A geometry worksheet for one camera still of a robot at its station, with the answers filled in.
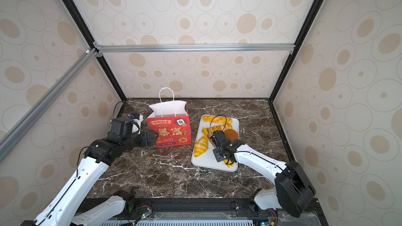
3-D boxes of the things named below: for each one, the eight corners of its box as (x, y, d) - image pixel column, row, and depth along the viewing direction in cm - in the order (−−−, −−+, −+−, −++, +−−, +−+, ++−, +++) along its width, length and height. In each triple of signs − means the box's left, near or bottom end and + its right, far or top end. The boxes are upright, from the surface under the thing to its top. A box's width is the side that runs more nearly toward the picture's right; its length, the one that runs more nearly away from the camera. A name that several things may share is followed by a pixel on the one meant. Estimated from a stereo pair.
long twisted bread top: (202, 121, 108) (202, 119, 106) (203, 117, 111) (203, 115, 109) (231, 124, 107) (232, 122, 105) (231, 120, 109) (232, 117, 107)
